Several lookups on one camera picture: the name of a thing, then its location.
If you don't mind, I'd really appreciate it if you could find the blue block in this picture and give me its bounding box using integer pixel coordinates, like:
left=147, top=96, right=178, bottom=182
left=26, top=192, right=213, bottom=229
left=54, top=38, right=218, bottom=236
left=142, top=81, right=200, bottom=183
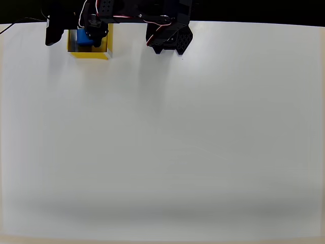
left=76, top=28, right=95, bottom=47

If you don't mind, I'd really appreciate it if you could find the yellow open box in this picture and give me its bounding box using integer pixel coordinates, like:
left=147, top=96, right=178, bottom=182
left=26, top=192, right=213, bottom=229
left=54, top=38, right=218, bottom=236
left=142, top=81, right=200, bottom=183
left=67, top=22, right=113, bottom=61

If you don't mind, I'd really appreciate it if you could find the black webcam with label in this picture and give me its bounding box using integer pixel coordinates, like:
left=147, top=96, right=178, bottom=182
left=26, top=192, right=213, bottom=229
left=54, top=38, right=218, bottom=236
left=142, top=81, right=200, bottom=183
left=45, top=14, right=64, bottom=47

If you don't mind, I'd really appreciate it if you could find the thin black cable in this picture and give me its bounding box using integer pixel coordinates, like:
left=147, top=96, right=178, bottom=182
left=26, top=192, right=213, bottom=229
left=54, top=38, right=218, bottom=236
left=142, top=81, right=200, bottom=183
left=0, top=17, right=48, bottom=35

